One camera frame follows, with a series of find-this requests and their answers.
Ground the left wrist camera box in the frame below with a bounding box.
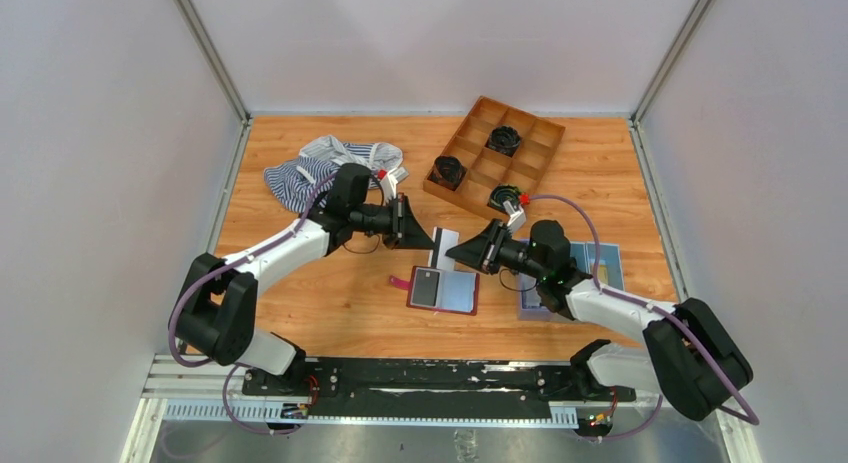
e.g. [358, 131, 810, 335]
[377, 167, 409, 202]

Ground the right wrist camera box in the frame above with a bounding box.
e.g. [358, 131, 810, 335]
[503, 200, 527, 232]

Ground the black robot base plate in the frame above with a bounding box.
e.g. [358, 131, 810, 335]
[240, 357, 635, 420]

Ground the black rolled belt left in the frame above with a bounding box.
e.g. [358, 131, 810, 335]
[427, 155, 467, 191]

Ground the silver item in organizer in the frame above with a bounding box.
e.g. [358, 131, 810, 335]
[519, 274, 542, 313]

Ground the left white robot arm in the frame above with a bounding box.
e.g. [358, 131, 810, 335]
[167, 163, 434, 378]

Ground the wooden compartment tray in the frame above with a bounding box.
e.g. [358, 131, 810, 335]
[422, 96, 565, 219]

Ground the white slotted cable duct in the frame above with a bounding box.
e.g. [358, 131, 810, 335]
[162, 401, 579, 428]

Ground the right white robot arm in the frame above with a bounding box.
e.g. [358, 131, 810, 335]
[446, 220, 758, 424]

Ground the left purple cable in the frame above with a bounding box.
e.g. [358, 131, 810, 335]
[167, 171, 342, 437]

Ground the striped blue white cloth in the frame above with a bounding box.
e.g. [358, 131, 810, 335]
[263, 135, 409, 213]

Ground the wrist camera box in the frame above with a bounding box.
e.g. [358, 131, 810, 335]
[377, 167, 409, 202]
[503, 200, 527, 232]

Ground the blue plastic organizer box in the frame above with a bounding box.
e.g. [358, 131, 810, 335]
[516, 242, 625, 323]

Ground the black rolled belt top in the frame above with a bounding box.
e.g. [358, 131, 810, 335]
[485, 125, 522, 157]

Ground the gold item in organizer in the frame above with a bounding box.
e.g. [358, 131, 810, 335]
[596, 264, 615, 285]

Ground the black yellow rolled belt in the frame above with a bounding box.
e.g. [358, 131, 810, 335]
[487, 184, 523, 214]

